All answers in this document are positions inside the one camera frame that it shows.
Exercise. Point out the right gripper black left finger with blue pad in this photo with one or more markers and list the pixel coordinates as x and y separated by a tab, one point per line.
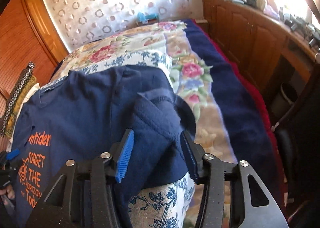
116	161

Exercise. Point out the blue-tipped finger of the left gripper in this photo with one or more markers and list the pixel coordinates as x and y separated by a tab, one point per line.
12	154

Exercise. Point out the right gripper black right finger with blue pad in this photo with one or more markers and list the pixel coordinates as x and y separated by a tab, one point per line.
196	159

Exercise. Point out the navy t-shirt orange print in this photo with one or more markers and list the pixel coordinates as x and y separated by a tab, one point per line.
83	115

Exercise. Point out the person's left hand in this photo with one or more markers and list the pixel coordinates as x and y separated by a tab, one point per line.
8	191

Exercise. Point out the navy blue blanket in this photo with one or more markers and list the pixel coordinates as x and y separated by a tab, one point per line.
232	102

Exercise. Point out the red blanket edge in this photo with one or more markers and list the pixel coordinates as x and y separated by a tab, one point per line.
260	107

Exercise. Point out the floral quilt bedspread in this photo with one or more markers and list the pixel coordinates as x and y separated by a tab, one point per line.
191	63

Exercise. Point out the wooden wardrobe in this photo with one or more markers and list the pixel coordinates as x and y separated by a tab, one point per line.
28	35

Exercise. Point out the wooden sideboard cabinet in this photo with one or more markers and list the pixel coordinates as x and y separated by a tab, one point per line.
266	52

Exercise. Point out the blue toy object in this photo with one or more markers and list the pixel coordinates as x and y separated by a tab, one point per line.
147	18

